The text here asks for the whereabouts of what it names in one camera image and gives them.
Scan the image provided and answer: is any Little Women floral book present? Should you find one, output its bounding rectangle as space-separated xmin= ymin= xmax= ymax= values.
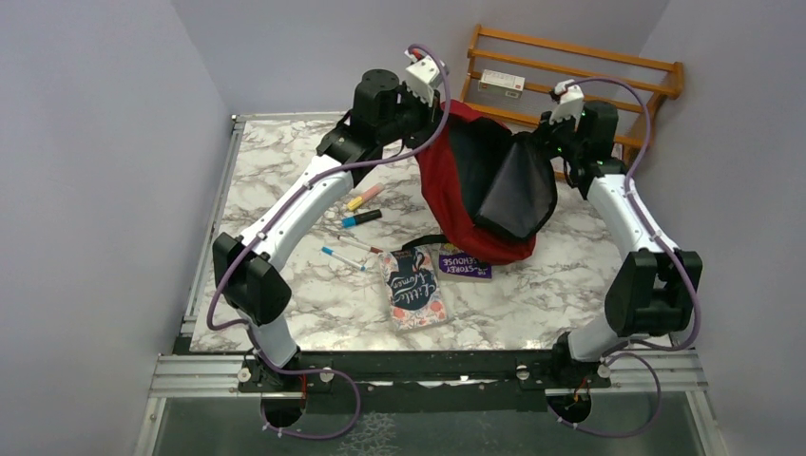
xmin=377 ymin=246 xmax=451 ymax=333

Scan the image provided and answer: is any wooden shelf rack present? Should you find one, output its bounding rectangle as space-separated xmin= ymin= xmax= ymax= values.
xmin=459 ymin=25 xmax=685 ymax=164

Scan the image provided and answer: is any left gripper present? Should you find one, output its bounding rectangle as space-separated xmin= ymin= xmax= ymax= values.
xmin=376 ymin=80 xmax=451 ymax=145

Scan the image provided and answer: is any blue capped white pen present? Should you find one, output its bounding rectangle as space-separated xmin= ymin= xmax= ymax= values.
xmin=321 ymin=246 xmax=366 ymax=271

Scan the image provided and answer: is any red student backpack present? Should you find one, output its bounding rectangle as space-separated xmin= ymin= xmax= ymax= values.
xmin=404 ymin=101 xmax=558 ymax=265

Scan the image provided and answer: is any white box on shelf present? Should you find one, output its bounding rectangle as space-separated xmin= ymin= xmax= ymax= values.
xmin=477 ymin=69 xmax=526 ymax=100

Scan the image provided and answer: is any purple Treehouse book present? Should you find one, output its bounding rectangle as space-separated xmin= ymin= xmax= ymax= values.
xmin=436 ymin=243 xmax=492 ymax=281

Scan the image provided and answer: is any red capped white pen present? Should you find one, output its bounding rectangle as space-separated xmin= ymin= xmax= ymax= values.
xmin=337 ymin=236 xmax=382 ymax=254

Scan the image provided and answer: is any blue black highlighter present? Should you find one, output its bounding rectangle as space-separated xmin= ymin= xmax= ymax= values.
xmin=341 ymin=209 xmax=383 ymax=228

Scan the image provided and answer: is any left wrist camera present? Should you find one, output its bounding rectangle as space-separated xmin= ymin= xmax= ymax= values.
xmin=404 ymin=49 xmax=450 ymax=107

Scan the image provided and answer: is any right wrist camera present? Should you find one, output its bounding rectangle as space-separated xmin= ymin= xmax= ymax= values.
xmin=548 ymin=80 xmax=585 ymax=124

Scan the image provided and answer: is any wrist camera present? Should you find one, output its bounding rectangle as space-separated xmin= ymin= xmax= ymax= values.
xmin=404 ymin=49 xmax=450 ymax=107
xmin=548 ymin=80 xmax=585 ymax=124

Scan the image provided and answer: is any yellow pink highlighter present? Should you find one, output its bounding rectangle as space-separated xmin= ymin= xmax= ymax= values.
xmin=346 ymin=183 xmax=385 ymax=212

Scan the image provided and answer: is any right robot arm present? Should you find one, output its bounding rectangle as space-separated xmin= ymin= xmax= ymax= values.
xmin=533 ymin=95 xmax=703 ymax=387

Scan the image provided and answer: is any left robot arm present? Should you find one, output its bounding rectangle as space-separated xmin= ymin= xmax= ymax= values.
xmin=211 ymin=69 xmax=451 ymax=390

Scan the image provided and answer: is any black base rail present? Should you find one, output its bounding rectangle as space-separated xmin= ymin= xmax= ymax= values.
xmin=237 ymin=350 xmax=610 ymax=414

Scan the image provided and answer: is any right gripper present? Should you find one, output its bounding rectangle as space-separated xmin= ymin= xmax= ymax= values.
xmin=528 ymin=108 xmax=585 ymax=163

